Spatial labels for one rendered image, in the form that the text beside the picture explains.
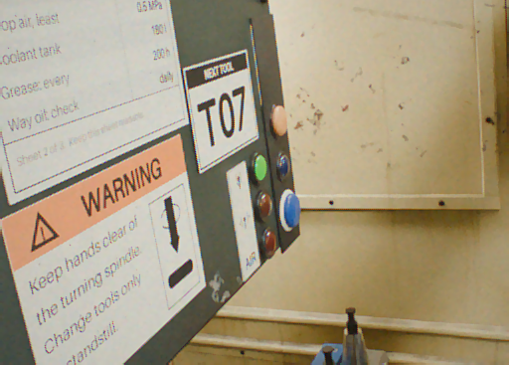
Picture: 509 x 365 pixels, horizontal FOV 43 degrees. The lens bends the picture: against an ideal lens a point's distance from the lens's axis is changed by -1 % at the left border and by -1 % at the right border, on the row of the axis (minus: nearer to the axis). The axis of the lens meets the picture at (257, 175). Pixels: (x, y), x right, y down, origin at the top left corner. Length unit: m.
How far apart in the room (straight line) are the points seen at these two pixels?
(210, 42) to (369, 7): 0.80
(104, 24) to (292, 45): 0.95
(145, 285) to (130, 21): 0.15
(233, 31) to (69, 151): 0.21
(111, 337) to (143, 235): 0.06
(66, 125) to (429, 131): 0.99
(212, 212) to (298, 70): 0.87
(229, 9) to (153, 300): 0.22
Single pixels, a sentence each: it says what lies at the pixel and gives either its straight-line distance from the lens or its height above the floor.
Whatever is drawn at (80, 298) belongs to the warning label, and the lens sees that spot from 0.34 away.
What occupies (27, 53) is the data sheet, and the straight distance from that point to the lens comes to 0.32.
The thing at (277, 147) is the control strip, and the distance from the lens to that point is 0.55.
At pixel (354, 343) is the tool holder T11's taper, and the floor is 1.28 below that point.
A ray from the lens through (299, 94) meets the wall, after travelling 1.31.
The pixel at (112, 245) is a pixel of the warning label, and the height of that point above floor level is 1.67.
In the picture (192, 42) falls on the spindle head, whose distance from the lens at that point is 0.44.
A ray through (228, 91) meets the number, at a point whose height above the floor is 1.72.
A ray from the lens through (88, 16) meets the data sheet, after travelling 0.35.
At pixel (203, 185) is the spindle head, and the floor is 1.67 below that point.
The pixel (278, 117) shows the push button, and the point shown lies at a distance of 0.54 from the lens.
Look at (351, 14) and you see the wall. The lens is 1.25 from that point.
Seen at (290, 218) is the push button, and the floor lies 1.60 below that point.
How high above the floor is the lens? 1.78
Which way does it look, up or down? 15 degrees down
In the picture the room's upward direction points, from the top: 8 degrees counter-clockwise
